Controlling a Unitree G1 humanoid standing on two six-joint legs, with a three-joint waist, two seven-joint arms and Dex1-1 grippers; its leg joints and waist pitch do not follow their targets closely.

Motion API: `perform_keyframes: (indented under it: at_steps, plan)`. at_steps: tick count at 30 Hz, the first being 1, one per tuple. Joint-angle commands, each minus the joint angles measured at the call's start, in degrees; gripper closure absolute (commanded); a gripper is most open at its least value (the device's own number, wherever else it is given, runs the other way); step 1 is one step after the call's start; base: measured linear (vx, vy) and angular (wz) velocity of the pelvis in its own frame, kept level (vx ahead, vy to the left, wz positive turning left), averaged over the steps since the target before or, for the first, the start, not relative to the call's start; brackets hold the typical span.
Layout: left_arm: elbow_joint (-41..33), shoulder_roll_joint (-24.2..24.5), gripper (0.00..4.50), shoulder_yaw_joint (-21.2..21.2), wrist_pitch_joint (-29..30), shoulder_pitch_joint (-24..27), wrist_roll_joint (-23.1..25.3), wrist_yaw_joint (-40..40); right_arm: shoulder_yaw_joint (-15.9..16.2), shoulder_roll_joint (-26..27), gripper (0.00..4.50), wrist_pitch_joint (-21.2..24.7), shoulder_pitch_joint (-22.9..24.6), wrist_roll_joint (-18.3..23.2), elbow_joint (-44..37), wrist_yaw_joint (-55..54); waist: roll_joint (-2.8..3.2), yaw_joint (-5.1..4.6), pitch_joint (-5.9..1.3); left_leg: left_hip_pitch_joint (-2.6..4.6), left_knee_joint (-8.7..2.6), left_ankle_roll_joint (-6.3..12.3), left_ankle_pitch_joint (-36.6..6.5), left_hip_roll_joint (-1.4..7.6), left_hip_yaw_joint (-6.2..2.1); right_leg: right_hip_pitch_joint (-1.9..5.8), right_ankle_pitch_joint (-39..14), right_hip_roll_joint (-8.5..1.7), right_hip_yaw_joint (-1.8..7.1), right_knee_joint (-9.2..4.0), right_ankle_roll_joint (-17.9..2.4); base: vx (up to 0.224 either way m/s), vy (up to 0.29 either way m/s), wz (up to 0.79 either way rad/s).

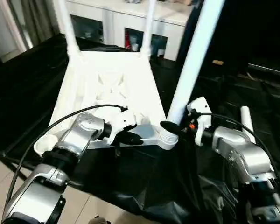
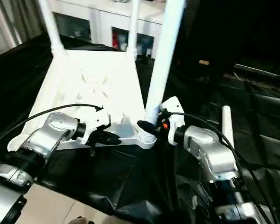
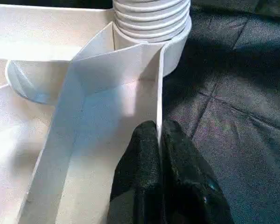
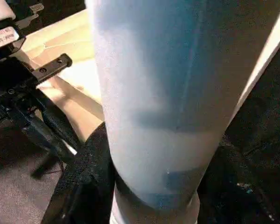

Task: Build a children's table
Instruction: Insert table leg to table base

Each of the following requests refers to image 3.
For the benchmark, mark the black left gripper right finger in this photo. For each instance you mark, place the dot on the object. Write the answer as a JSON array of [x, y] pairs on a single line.
[[189, 182]]

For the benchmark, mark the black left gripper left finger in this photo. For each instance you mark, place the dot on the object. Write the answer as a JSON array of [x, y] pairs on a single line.
[[137, 177]]

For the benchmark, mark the white plastic table top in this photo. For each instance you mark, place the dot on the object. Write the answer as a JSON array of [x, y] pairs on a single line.
[[37, 128]]

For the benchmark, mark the white plastic table leg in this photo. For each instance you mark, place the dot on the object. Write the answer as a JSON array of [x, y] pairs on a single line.
[[151, 18]]

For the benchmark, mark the black table mat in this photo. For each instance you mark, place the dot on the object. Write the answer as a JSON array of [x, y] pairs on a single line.
[[235, 116]]

